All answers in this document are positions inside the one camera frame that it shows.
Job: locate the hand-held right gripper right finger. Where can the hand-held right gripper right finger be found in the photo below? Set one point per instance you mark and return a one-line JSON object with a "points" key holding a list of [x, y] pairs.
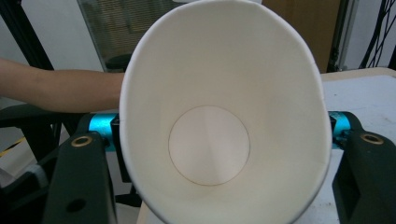
{"points": [[367, 174]]}

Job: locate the white foam mat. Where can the white foam mat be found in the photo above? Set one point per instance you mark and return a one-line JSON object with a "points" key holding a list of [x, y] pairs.
{"points": [[367, 99]]}

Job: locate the brown wooden cabinet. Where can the brown wooden cabinet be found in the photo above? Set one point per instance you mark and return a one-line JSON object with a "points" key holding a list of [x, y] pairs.
{"points": [[305, 28]]}

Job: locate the black metal frame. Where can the black metal frame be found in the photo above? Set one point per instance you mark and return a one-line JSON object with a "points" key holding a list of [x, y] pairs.
{"points": [[26, 28]]}

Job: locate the single white paper cup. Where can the single white paper cup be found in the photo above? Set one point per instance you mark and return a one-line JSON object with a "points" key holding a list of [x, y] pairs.
{"points": [[224, 93]]}

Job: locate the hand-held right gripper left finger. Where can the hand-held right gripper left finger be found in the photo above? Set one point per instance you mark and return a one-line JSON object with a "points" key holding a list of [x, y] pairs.
{"points": [[81, 174]]}

